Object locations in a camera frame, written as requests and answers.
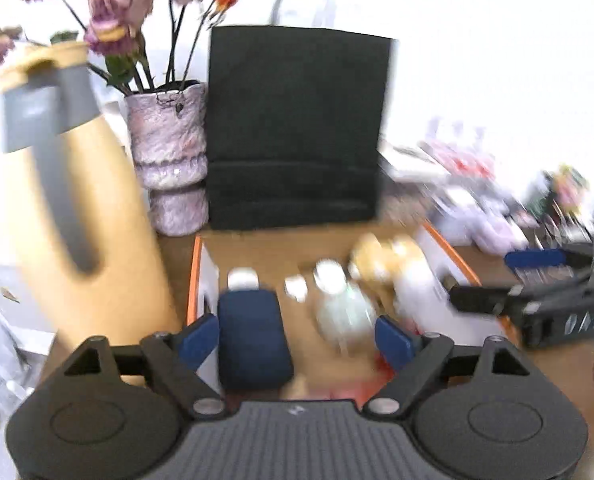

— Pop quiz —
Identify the red cardboard box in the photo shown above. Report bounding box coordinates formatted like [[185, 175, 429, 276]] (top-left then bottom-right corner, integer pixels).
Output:
[[184, 221, 510, 411]]

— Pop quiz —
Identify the yellow thermos jug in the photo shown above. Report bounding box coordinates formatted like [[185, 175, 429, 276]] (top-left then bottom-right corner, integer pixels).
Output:
[[0, 42, 188, 386]]

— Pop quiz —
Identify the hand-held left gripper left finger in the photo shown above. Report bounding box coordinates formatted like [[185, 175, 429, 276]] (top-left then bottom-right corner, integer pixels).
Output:
[[64, 313, 228, 421]]

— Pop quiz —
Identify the flat white box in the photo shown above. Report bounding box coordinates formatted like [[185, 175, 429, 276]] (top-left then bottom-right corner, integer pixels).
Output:
[[382, 142, 445, 181]]

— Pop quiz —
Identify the iridescent plastic bag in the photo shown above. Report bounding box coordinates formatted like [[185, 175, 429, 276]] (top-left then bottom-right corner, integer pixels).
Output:
[[314, 285, 378, 357]]

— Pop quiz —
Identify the yellow plush toy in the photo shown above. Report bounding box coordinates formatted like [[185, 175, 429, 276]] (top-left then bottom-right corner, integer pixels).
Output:
[[349, 235, 428, 293]]

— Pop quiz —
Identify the white board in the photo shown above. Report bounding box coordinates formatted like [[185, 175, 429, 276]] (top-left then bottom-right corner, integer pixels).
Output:
[[0, 264, 60, 333]]

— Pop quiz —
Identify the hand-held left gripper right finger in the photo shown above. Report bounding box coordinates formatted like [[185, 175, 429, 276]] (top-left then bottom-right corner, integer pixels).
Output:
[[367, 316, 530, 418]]

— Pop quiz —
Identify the dried rose bouquet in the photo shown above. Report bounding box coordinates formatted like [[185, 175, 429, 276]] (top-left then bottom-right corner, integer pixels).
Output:
[[0, 0, 241, 97]]

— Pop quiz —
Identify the colourful snack packet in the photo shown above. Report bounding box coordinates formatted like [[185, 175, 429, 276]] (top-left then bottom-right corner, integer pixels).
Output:
[[549, 164, 592, 218]]

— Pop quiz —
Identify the navy zip case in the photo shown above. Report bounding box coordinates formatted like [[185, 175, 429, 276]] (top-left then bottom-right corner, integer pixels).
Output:
[[217, 290, 294, 393]]

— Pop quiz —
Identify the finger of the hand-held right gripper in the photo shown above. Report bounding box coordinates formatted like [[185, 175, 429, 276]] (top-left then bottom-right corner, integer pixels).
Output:
[[504, 249, 594, 275], [449, 284, 528, 318]]

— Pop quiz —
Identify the pink textured vase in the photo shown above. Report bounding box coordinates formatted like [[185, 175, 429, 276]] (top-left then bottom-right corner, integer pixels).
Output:
[[126, 80, 210, 237]]

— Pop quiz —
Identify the black paper bag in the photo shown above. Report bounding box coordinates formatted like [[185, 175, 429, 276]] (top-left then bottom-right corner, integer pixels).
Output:
[[204, 0, 399, 232]]

